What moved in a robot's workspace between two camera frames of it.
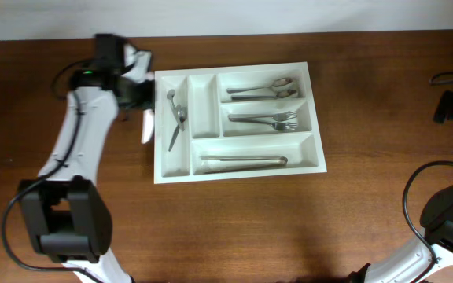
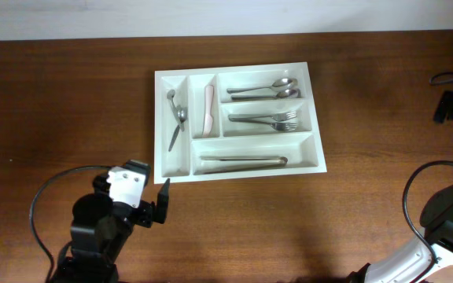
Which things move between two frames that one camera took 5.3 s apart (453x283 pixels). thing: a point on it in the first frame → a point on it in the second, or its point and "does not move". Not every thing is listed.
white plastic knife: (148, 125) → (208, 119)
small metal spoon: (182, 115) does not move
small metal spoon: (171, 94) does not move
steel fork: (281, 116) does not move
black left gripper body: (144, 96) → (144, 214)
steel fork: (278, 126) does not move
